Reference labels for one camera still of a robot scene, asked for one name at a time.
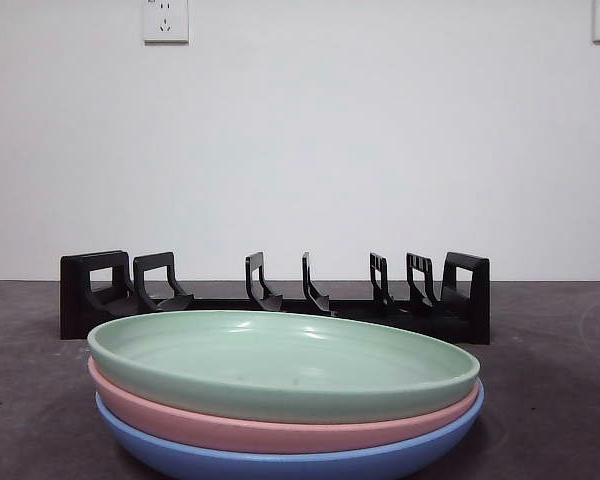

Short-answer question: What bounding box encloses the green round plate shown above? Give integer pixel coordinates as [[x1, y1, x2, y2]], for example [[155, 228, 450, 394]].
[[86, 308, 481, 416]]

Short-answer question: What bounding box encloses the pink round plate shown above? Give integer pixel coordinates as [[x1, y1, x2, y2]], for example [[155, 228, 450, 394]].
[[88, 362, 484, 455]]

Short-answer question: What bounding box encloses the blue round plate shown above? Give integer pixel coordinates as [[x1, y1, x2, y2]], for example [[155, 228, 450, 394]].
[[94, 384, 486, 480]]

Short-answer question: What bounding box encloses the black plastic dish rack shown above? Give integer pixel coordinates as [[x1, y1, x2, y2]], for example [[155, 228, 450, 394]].
[[59, 248, 492, 346]]

